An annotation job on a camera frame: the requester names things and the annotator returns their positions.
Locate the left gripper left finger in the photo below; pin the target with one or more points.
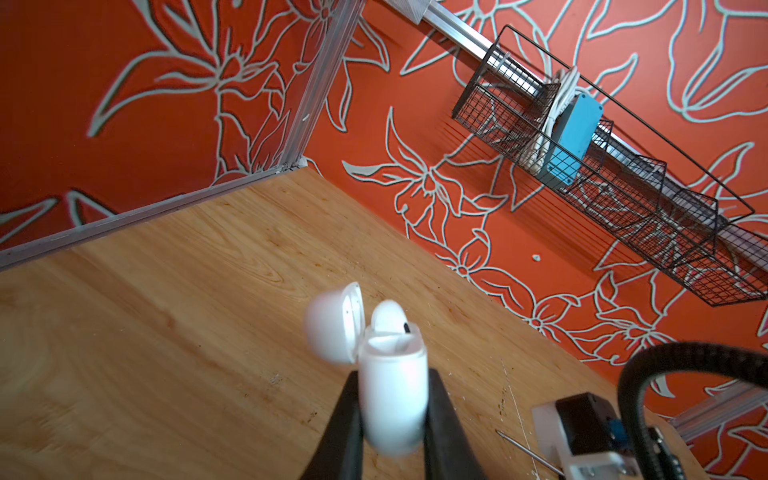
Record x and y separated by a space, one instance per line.
339 453

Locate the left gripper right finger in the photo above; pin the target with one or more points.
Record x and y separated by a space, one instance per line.
447 450

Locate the white earbuds charging case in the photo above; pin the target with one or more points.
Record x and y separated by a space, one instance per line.
392 368

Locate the white earbud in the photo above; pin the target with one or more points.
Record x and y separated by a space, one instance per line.
389 317

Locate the light blue box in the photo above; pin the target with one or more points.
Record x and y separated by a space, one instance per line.
571 136

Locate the yellow black handled screwdriver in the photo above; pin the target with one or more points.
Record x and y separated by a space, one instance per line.
535 456

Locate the black wire wall basket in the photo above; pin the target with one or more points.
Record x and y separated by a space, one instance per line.
691 233

